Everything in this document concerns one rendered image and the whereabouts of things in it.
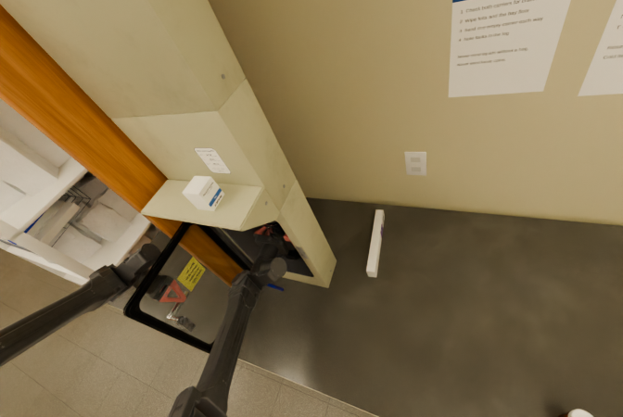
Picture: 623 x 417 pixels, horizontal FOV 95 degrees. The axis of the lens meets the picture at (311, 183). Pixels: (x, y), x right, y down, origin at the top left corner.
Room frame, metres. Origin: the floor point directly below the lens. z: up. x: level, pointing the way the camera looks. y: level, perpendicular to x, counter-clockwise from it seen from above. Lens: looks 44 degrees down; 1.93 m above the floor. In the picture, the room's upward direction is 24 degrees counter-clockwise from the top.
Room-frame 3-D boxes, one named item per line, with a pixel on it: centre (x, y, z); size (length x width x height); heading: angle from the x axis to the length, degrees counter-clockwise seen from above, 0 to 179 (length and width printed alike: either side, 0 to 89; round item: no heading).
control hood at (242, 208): (0.54, 0.26, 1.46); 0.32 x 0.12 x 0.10; 53
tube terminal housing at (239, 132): (0.68, 0.15, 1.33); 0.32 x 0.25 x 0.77; 53
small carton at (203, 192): (0.51, 0.23, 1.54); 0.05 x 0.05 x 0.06; 54
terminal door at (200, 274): (0.54, 0.45, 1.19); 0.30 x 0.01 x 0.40; 144
